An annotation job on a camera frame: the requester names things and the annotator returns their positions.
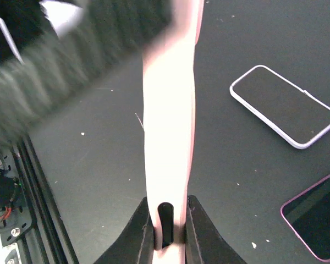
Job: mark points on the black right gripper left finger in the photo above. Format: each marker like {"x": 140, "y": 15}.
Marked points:
{"x": 135, "y": 244}

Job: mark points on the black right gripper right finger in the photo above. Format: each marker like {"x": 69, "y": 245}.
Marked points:
{"x": 203, "y": 243}

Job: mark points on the magenta phone case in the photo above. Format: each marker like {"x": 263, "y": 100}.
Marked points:
{"x": 308, "y": 216}

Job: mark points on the phone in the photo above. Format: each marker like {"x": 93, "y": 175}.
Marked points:
{"x": 169, "y": 127}
{"x": 290, "y": 111}

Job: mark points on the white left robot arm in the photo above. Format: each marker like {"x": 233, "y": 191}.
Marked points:
{"x": 46, "y": 71}

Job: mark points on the phone in lavender case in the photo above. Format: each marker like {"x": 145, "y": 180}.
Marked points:
{"x": 290, "y": 111}

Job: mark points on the right base circuit board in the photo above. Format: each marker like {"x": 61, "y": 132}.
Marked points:
{"x": 15, "y": 217}

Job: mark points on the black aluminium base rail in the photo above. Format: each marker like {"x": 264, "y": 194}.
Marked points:
{"x": 48, "y": 224}

